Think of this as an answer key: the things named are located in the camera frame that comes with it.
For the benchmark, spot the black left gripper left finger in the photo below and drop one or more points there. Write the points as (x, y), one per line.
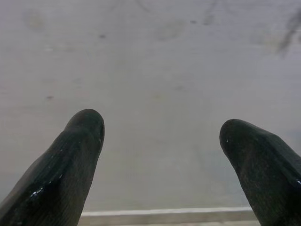
(58, 169)

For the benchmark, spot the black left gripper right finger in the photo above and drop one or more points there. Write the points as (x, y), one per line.
(265, 169)

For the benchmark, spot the white baseboard strip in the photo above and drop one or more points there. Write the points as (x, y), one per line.
(164, 215)

